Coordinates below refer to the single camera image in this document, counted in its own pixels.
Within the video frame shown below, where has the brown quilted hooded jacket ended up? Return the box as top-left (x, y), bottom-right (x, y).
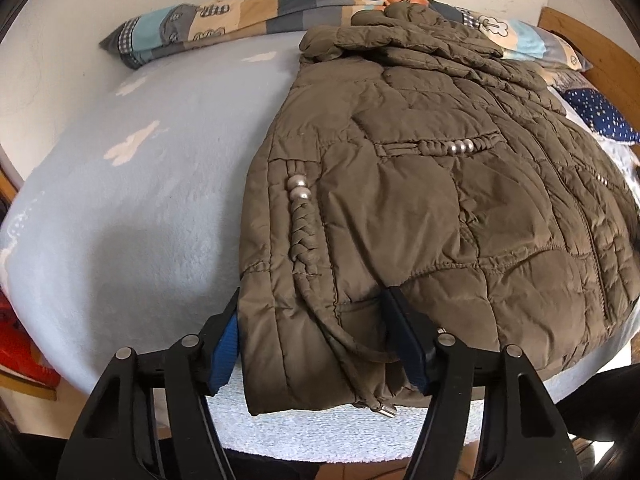
top-left (239, 2), bottom-right (639, 415)

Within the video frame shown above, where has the red object beside bed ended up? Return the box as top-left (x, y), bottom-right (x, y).
top-left (0, 295), bottom-right (61, 389)

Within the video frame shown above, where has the light blue cloud bedsheet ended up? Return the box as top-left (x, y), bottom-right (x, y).
top-left (1, 32), bottom-right (639, 462)

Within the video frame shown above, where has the wooden furniture at left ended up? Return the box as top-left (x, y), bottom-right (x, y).
top-left (0, 169), bottom-right (17, 206)

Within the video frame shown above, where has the navy dotted pillow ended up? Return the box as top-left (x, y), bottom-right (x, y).
top-left (561, 88), bottom-right (639, 144)

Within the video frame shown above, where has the wooden headboard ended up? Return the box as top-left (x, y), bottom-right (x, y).
top-left (538, 6), bottom-right (639, 154)

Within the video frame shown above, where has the patchwork patterned rolled blanket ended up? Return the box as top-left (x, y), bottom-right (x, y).
top-left (100, 0), bottom-right (592, 73)

